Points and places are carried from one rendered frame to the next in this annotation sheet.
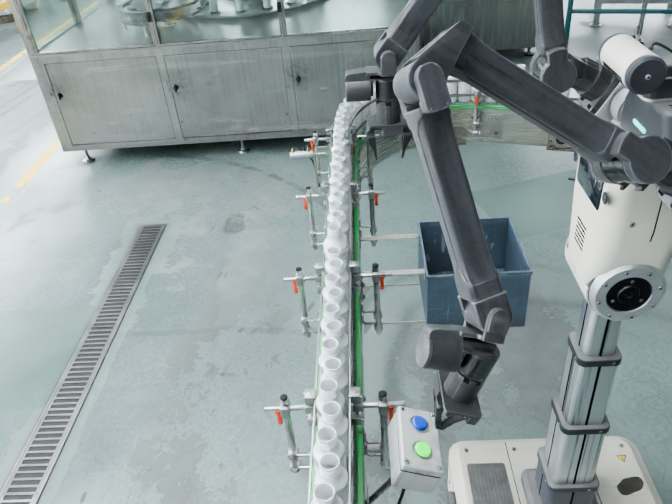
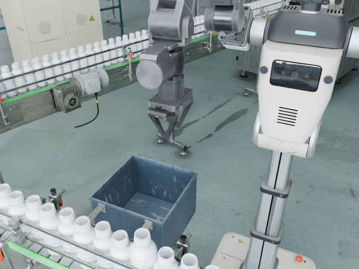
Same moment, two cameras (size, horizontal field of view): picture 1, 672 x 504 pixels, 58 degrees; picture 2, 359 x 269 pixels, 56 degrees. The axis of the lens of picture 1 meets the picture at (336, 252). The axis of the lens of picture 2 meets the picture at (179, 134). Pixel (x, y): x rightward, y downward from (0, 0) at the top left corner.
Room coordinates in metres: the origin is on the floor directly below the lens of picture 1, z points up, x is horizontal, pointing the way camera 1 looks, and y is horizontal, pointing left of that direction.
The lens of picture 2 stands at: (1.10, 0.48, 1.81)
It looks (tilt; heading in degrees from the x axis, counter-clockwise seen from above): 32 degrees down; 291
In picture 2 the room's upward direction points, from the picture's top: straight up
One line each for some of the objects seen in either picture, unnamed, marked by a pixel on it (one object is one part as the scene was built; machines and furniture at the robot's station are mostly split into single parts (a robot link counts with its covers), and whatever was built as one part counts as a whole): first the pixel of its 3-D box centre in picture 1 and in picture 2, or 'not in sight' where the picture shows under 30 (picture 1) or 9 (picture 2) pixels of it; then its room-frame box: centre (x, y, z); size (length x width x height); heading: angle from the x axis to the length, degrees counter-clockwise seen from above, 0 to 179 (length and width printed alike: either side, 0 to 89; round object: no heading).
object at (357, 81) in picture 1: (369, 74); (163, 50); (1.36, -0.11, 1.61); 0.12 x 0.09 x 0.12; 87
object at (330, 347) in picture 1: (333, 370); not in sight; (0.97, 0.03, 1.08); 0.06 x 0.06 x 0.17
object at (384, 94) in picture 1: (385, 87); (169, 61); (1.36, -0.15, 1.57); 0.07 x 0.06 x 0.07; 87
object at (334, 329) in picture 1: (336, 351); not in sight; (1.02, 0.02, 1.08); 0.06 x 0.06 x 0.17
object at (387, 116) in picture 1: (388, 112); (171, 87); (1.36, -0.15, 1.51); 0.10 x 0.07 x 0.07; 86
